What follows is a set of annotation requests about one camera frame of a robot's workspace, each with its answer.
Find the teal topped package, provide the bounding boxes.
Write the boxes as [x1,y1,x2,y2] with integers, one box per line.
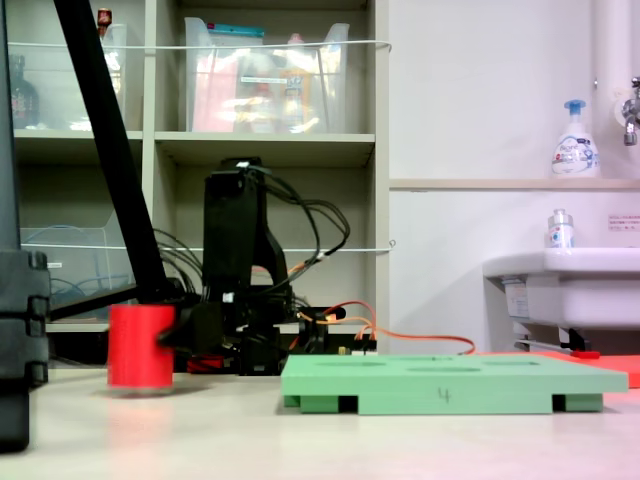
[207,22,266,47]

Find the red cylinder block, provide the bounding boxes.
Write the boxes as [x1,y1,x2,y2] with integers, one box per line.
[107,303,177,391]

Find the clear file tray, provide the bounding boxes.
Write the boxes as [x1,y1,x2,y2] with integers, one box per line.
[19,209,139,319]

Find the white sink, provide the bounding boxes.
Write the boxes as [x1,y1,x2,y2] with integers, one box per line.
[482,247,640,331]

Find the small clear sanitizer bottle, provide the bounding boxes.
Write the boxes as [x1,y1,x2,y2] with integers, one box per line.
[545,208,576,250]

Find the dark grey upright panel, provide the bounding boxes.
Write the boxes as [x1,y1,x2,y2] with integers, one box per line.
[0,0,22,251]

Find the metal faucet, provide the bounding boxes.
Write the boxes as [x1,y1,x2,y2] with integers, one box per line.
[619,76,640,147]

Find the notched black stack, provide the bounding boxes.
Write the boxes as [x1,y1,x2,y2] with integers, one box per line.
[0,249,52,454]

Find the green shape sorter board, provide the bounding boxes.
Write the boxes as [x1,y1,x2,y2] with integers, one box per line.
[279,353,630,416]

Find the dark glass bottle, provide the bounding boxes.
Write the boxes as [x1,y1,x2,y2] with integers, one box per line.
[8,54,41,130]

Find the small circuit board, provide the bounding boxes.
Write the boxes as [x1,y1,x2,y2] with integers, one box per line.
[337,343,379,358]

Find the black wire bundle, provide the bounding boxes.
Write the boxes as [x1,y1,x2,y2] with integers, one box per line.
[257,167,352,274]

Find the red flat mat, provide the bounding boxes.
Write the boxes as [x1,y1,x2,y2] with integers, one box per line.
[474,349,640,390]

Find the pink box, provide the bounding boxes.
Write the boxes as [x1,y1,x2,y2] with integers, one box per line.
[192,54,239,134]

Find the orange cable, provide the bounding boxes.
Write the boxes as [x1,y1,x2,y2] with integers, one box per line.
[292,299,477,357]

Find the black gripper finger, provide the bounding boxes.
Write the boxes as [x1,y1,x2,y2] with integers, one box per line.
[157,319,196,351]

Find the metal sink bracket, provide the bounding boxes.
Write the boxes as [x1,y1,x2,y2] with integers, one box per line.
[513,322,592,352]

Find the large clear storage bin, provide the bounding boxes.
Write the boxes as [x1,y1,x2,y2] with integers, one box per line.
[183,17,351,135]

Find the white cord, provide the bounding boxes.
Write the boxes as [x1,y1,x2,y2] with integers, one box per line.
[7,39,393,54]
[19,239,397,254]

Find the white blue soap bottle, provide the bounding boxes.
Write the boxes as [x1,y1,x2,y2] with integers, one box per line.
[551,99,601,180]

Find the beige shelf unit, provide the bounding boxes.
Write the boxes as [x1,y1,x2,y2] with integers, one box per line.
[4,0,391,335]

